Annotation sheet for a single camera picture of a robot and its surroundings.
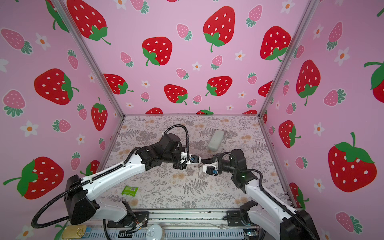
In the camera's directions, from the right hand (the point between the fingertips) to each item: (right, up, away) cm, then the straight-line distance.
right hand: (201, 156), depth 74 cm
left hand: (-4, +1, 0) cm, 4 cm away
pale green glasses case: (+10, +6, +26) cm, 29 cm away
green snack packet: (-39, -21, +8) cm, 45 cm away
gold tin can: (-59, -33, -7) cm, 68 cm away
